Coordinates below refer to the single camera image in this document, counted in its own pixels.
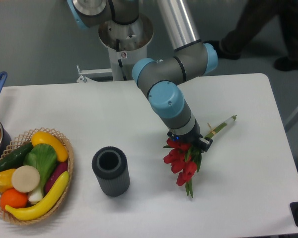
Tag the dark grey ribbed vase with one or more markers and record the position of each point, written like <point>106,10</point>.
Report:
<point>110,166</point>

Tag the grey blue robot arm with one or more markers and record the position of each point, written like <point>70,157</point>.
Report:
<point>158,80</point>

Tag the green cucumber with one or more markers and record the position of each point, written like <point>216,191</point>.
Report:
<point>15,158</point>

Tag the yellow banana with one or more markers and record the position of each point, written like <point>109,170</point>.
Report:
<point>42,207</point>

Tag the purple sweet potato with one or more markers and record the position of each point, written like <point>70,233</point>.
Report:
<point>60,168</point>

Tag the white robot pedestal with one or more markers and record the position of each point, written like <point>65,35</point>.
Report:
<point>126,45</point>

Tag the green bok choy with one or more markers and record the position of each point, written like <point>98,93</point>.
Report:
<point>43,157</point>

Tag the beige round disc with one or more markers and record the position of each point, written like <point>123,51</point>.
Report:
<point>25,179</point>

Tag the orange fruit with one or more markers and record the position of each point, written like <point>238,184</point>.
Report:
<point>13,198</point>

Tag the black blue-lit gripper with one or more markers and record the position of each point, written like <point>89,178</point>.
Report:
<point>193,137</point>

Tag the woven wicker basket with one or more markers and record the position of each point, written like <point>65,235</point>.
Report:
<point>24,139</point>

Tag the yellow squash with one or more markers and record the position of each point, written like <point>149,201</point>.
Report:
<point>42,137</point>

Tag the red tulip bouquet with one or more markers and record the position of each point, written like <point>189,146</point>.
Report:
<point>185,159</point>

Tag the yellow bell pepper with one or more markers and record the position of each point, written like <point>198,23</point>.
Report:
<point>1,181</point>

